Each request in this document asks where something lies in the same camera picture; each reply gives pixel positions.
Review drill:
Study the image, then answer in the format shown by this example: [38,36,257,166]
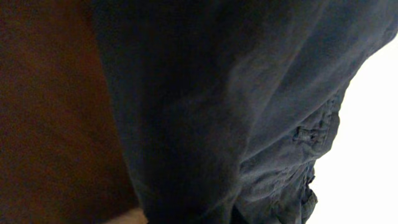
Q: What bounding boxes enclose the navy blue shorts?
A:
[92,0,397,224]

